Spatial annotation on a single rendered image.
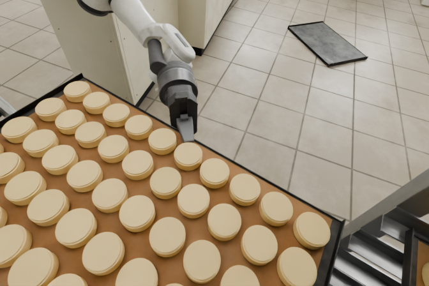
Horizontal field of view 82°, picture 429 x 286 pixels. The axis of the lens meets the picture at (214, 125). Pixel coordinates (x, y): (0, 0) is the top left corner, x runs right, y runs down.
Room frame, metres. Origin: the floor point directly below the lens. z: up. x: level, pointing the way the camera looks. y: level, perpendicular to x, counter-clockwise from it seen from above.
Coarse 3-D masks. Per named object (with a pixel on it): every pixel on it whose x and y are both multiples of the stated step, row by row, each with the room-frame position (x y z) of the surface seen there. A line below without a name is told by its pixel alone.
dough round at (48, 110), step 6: (42, 102) 0.31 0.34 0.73; (48, 102) 0.32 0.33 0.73; (54, 102) 0.32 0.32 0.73; (60, 102) 0.32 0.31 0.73; (36, 108) 0.30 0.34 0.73; (42, 108) 0.30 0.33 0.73; (48, 108) 0.30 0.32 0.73; (54, 108) 0.30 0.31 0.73; (60, 108) 0.31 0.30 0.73; (42, 114) 0.29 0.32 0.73; (48, 114) 0.29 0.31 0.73; (54, 114) 0.29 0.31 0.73; (42, 120) 0.28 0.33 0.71; (48, 120) 0.28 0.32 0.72; (54, 120) 0.29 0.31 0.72
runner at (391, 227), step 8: (392, 208) 0.15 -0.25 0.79; (400, 208) 0.15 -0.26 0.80; (384, 216) 0.15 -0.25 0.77; (392, 216) 0.15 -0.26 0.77; (400, 216) 0.14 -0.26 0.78; (408, 216) 0.14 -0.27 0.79; (416, 216) 0.14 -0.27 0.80; (384, 224) 0.14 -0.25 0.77; (392, 224) 0.14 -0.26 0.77; (400, 224) 0.14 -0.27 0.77; (408, 224) 0.14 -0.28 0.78; (416, 224) 0.13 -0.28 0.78; (424, 224) 0.13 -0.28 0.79; (384, 232) 0.12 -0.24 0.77; (392, 232) 0.13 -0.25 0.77; (400, 232) 0.13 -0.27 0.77; (416, 232) 0.13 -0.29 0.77; (424, 232) 0.13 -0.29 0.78; (400, 240) 0.12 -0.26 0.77
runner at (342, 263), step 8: (344, 248) 0.14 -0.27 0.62; (336, 256) 0.14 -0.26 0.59; (344, 256) 0.14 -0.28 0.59; (352, 256) 0.13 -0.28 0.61; (336, 264) 0.12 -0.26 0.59; (344, 264) 0.12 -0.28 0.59; (352, 264) 0.12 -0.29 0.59; (360, 264) 0.12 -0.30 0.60; (368, 264) 0.12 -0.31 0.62; (344, 272) 0.11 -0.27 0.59; (352, 272) 0.11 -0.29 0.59; (360, 272) 0.11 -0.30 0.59; (368, 272) 0.11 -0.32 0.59; (376, 272) 0.11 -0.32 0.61; (360, 280) 0.10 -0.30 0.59; (368, 280) 0.10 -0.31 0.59; (376, 280) 0.10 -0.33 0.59; (384, 280) 0.10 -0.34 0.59; (392, 280) 0.10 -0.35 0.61
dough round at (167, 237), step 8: (160, 224) 0.11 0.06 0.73; (168, 224) 0.11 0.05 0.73; (176, 224) 0.11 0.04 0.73; (152, 232) 0.10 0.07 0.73; (160, 232) 0.10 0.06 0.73; (168, 232) 0.10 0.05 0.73; (176, 232) 0.10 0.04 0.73; (184, 232) 0.11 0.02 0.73; (152, 240) 0.09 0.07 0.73; (160, 240) 0.09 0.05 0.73; (168, 240) 0.09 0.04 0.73; (176, 240) 0.09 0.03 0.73; (184, 240) 0.10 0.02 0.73; (160, 248) 0.08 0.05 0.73; (168, 248) 0.08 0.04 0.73; (176, 248) 0.08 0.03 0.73; (160, 256) 0.08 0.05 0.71; (168, 256) 0.08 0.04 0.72
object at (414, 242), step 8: (408, 232) 0.13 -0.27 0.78; (408, 240) 0.11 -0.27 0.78; (416, 240) 0.12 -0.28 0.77; (424, 240) 0.12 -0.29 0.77; (408, 248) 0.10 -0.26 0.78; (416, 248) 0.11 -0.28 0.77; (408, 256) 0.09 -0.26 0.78; (416, 256) 0.10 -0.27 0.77; (408, 264) 0.08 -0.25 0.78; (416, 264) 0.09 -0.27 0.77; (408, 272) 0.08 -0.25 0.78; (416, 272) 0.08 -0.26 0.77; (408, 280) 0.07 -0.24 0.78
